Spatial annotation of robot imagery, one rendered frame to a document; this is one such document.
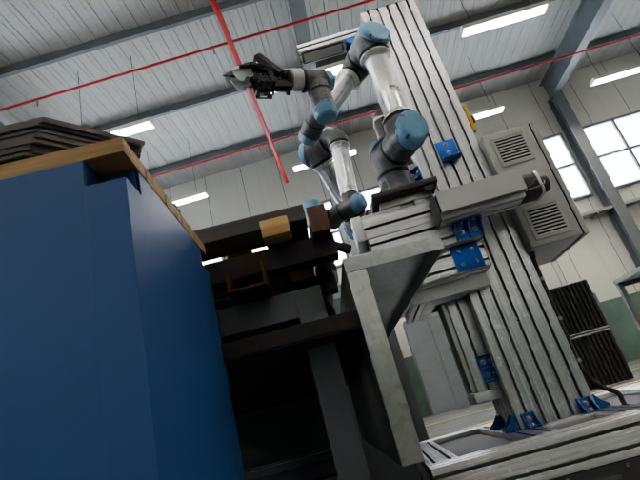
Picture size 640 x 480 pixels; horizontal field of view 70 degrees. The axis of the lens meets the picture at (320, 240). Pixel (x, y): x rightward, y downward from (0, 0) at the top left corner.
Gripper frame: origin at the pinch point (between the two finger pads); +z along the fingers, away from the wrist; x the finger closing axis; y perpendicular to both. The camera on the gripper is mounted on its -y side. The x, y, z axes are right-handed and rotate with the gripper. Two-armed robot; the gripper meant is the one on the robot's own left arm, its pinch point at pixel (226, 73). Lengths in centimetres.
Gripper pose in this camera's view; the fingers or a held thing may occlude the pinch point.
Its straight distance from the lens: 155.8
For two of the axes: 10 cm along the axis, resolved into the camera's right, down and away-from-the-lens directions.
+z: -9.2, 1.0, -3.9
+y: 2.9, 8.3, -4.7
